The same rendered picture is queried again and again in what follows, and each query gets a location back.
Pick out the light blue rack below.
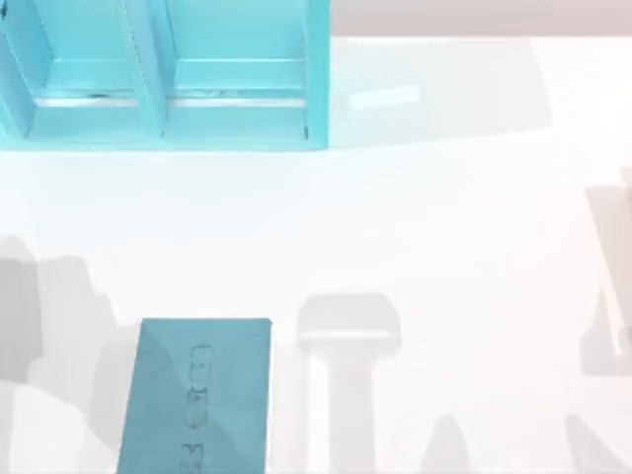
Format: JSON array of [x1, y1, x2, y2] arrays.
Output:
[[0, 0, 333, 152]]

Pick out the teal book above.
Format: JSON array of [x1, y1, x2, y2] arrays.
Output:
[[116, 317, 275, 474]]

